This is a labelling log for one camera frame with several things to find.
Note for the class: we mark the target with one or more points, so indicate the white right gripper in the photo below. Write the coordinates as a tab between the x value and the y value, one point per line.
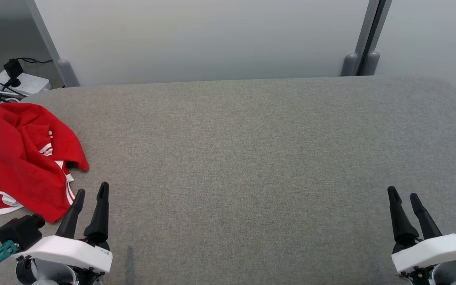
434	249

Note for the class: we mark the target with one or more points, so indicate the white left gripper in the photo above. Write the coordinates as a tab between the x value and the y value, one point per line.
73	251

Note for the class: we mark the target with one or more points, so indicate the red basketball jersey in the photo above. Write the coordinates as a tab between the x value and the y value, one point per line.
14	150

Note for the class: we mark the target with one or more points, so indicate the black plug adapter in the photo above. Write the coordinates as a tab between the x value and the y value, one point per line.
13	69

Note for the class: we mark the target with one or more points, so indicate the narrow white partition panel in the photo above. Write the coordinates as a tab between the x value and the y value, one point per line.
430	39

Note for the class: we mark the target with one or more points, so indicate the wide white partition panel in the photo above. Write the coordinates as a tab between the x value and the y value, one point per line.
204	39

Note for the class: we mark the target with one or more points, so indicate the grey partition post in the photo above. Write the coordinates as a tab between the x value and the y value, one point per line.
350	63
370	63
63	69

